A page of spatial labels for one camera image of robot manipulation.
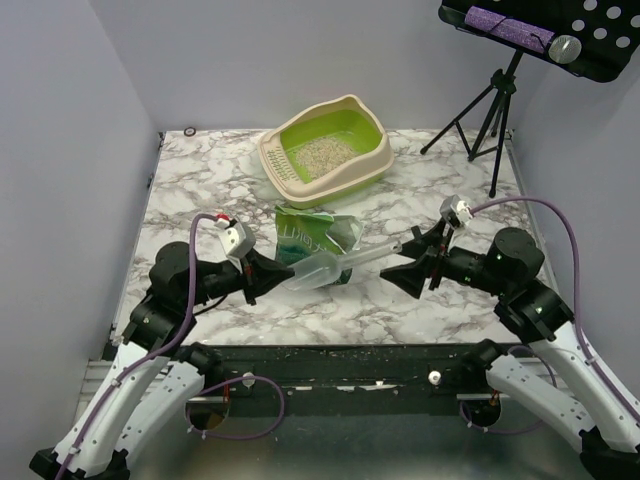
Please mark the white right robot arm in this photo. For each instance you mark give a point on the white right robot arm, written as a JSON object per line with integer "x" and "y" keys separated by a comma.
{"x": 588, "y": 417}

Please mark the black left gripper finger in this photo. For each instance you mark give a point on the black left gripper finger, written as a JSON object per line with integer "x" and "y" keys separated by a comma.
{"x": 263, "y": 283}
{"x": 270, "y": 265}

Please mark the clear plastic litter scoop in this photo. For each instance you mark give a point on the clear plastic litter scoop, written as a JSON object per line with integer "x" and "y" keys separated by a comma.
{"x": 324, "y": 267}

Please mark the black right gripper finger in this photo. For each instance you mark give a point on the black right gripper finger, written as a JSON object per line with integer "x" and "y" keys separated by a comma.
{"x": 411, "y": 277}
{"x": 422, "y": 241}

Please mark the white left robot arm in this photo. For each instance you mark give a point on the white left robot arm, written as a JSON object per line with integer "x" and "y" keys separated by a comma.
{"x": 153, "y": 374}

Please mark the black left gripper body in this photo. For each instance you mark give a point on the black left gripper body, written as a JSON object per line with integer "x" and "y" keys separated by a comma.
{"x": 244, "y": 280}

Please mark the green cat litter bag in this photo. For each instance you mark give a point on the green cat litter bag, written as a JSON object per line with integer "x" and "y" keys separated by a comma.
{"x": 301, "y": 233}

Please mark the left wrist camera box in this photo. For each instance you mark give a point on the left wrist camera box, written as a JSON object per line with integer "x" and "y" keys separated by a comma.
{"x": 236, "y": 239}

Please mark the green and beige litter box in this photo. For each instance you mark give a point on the green and beige litter box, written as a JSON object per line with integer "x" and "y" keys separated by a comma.
{"x": 346, "y": 118}

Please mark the black mounting rail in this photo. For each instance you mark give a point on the black mounting rail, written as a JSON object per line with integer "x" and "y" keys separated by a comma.
{"x": 337, "y": 381}

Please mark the clean litter pile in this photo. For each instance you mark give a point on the clean litter pile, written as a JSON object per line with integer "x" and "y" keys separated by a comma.
{"x": 323, "y": 155}

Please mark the black tripod stand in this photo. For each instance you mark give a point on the black tripod stand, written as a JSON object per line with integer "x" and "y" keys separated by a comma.
{"x": 492, "y": 133}

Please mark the purple handled microphone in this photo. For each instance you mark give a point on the purple handled microphone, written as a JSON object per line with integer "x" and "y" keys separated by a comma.
{"x": 561, "y": 49}

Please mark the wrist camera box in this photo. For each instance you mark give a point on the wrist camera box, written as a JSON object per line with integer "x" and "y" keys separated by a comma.
{"x": 236, "y": 239}
{"x": 455, "y": 212}

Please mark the black perforated stand tray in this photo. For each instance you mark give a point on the black perforated stand tray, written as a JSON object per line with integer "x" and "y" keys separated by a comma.
{"x": 608, "y": 30}

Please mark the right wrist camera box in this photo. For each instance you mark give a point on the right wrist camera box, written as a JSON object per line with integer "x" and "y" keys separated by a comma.
{"x": 455, "y": 212}

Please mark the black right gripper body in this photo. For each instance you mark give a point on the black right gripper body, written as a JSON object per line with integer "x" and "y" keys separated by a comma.
{"x": 438, "y": 262}

